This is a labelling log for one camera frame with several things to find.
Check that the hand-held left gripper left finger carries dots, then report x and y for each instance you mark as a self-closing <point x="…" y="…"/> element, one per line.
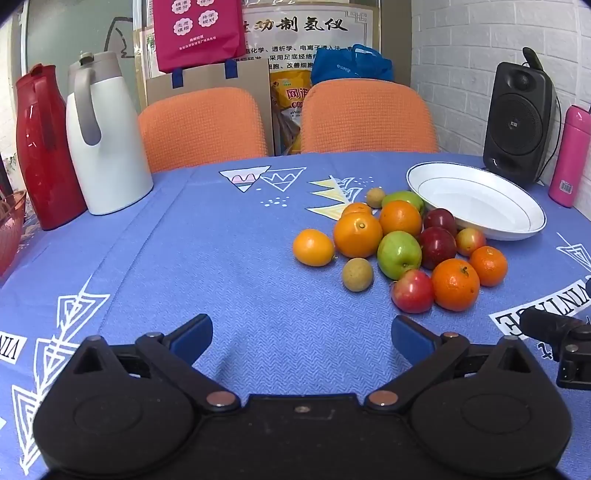
<point x="191" y="339"/>

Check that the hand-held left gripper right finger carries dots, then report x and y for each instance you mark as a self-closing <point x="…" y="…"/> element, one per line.
<point x="411" y="339"/>

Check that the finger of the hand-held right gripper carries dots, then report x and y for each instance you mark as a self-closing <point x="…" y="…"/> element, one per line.
<point x="545" y="325"/>

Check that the large orange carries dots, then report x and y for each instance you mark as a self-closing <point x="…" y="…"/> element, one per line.
<point x="455" y="285"/>
<point x="400" y="219"/>
<point x="358" y="236"/>

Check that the small mandarin orange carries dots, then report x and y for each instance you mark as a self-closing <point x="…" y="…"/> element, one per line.
<point x="488" y="266"/>

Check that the brown longan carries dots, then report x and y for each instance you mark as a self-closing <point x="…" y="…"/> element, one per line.
<point x="357" y="274"/>
<point x="375" y="197"/>

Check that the large green apple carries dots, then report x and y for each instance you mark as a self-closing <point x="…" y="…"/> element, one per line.
<point x="399" y="254"/>

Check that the small red-yellow plum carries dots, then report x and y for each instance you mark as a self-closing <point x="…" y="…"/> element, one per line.
<point x="470" y="241"/>

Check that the small green apple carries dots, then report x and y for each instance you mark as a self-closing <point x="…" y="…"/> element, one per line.
<point x="406" y="197"/>

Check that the white plate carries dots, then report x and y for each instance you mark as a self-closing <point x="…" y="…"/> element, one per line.
<point x="480" y="198"/>

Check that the blue printed tablecloth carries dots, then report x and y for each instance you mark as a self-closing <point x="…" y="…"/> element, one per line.
<point x="207" y="277"/>

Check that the pink bottle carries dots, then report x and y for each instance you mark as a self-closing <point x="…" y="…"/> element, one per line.
<point x="570" y="157"/>

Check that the white thermos jug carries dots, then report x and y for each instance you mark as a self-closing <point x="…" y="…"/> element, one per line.
<point x="115" y="152"/>

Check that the black speaker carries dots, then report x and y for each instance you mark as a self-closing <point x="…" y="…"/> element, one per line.
<point x="519" y="122"/>

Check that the orange chair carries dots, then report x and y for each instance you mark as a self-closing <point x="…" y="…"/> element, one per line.
<point x="203" y="124"/>
<point x="364" y="115"/>

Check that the red thermos jug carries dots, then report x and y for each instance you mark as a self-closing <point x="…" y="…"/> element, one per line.
<point x="41" y="152"/>

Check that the yellow snack bag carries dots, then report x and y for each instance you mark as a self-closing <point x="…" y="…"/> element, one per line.
<point x="286" y="115"/>

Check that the cardboard box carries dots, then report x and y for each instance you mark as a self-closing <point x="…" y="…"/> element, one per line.
<point x="207" y="76"/>

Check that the blue bag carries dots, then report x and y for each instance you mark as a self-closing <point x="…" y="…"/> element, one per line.
<point x="351" y="64"/>

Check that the magenta bag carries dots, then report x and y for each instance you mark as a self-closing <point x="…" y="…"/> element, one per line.
<point x="198" y="32"/>

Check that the wall poster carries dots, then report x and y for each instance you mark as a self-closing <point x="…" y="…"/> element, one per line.
<point x="300" y="27"/>

